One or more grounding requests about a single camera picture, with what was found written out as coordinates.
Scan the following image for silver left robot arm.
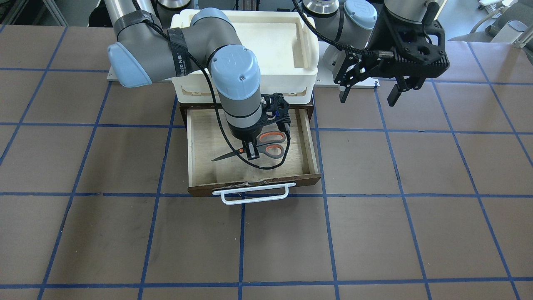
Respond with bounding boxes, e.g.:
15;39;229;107
293;0;451;107

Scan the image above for grey orange scissors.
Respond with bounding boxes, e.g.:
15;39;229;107
211;131;287;162

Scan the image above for white foam box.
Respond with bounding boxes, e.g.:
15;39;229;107
171;9;320;105

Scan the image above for open wooden drawer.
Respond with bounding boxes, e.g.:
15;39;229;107
187;108;321;196

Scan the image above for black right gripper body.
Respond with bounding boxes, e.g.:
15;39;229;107
229;125;263;144

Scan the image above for white drawer handle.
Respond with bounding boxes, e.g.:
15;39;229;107
212;182;296;205

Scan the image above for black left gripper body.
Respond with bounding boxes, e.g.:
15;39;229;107
333;17;451;84

